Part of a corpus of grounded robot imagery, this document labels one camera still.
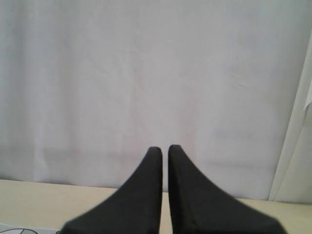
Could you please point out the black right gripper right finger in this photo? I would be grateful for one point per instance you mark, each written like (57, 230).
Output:
(198, 206)

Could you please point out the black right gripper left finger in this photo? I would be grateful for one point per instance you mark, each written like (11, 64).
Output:
(135, 208)

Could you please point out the white fabric curtain backdrop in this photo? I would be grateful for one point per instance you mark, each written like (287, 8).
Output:
(87, 86)

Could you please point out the printed paper game board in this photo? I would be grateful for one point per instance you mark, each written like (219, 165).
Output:
(9, 229)

